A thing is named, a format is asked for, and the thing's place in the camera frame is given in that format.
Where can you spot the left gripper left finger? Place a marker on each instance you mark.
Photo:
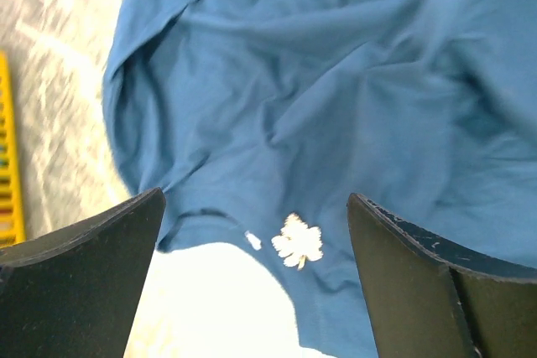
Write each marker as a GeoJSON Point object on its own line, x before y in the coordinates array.
{"type": "Point", "coordinates": [74, 292]}

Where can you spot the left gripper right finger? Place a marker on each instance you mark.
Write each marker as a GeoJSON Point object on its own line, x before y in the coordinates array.
{"type": "Point", "coordinates": [430, 297]}

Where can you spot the gold flower brooch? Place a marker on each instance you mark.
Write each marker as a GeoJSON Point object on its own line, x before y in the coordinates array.
{"type": "Point", "coordinates": [298, 243]}

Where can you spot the dark blue t-shirt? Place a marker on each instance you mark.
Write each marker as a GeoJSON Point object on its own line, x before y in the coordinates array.
{"type": "Point", "coordinates": [244, 111]}

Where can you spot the yellow plastic shopping basket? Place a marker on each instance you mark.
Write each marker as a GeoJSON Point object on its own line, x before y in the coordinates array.
{"type": "Point", "coordinates": [12, 215]}

